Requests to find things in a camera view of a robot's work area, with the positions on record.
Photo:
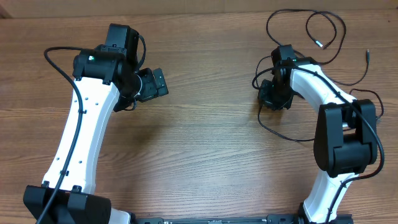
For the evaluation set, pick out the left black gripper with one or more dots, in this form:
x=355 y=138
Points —
x=151 y=89

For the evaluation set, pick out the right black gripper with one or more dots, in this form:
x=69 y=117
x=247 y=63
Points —
x=267 y=94

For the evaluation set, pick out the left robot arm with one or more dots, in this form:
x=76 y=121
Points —
x=109 y=78

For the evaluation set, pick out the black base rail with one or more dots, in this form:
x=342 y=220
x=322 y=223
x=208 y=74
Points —
x=214 y=221

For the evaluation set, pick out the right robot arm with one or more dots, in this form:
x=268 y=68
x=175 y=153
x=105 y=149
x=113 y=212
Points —
x=345 y=140

